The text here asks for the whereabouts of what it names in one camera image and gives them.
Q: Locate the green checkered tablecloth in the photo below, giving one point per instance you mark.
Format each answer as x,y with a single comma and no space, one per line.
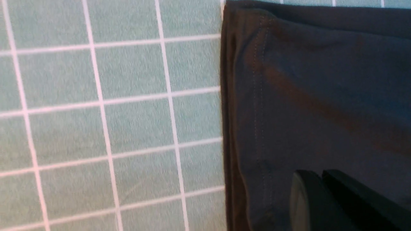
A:
111,113

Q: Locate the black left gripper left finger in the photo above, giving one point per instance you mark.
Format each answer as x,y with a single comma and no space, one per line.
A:
312,206

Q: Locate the gray long-sleeved shirt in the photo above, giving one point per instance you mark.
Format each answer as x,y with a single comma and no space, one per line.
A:
311,88

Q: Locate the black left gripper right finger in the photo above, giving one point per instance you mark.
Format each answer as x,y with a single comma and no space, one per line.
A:
369,210

